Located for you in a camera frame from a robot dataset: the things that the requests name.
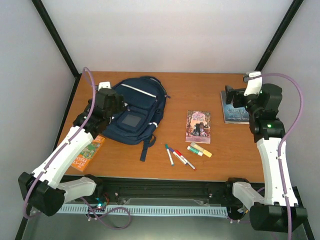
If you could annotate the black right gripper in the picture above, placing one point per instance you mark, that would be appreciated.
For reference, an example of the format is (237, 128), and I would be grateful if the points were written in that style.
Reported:
(230, 92)

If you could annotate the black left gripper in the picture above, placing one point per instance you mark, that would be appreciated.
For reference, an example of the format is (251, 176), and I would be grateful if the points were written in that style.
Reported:
(119, 104)

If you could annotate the dark blue castle cover book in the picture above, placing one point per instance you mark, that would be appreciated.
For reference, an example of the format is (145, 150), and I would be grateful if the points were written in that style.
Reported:
(233, 115)

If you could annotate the navy blue student backpack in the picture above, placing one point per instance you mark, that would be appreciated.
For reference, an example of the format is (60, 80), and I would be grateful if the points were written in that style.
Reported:
(145, 101)

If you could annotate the pink Taming of Shrew book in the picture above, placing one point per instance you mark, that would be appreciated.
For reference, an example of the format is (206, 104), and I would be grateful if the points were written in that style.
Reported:
(198, 127)

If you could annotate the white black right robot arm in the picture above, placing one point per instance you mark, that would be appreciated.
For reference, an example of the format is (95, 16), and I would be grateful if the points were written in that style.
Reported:
(277, 210)

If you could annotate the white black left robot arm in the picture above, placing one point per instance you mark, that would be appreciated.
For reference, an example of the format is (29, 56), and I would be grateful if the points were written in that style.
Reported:
(43, 189)

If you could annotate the yellow highlighter pen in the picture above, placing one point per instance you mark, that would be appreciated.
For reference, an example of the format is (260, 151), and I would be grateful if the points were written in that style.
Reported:
(201, 149)

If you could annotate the orange treehouse book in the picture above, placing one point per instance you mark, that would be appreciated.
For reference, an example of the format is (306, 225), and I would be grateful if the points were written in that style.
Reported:
(87, 154)

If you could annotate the green label glue stick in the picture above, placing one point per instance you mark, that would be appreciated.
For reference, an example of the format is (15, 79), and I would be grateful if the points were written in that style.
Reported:
(195, 151)

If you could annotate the green capped marker pen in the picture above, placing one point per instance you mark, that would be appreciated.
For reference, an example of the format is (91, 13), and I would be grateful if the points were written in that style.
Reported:
(169, 154)

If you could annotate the purple capped marker pen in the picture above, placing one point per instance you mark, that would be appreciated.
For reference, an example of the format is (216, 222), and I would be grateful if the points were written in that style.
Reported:
(177, 155)

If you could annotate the red capped marker pen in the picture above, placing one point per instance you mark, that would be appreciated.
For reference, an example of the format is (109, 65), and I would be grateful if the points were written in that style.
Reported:
(185, 160)

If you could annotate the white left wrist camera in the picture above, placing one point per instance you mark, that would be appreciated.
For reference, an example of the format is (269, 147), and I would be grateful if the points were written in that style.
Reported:
(104, 85)

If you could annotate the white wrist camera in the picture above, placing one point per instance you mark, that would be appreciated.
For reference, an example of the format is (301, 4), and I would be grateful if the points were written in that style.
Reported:
(254, 83)
(104, 85)

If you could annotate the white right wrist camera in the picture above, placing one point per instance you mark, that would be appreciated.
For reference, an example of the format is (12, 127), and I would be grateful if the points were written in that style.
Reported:
(254, 83)

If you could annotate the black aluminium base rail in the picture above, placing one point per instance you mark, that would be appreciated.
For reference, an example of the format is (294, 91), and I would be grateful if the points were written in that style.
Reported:
(216, 193)

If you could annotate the light blue slotted cable duct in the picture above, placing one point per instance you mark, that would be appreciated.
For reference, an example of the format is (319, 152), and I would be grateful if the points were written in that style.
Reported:
(155, 211)

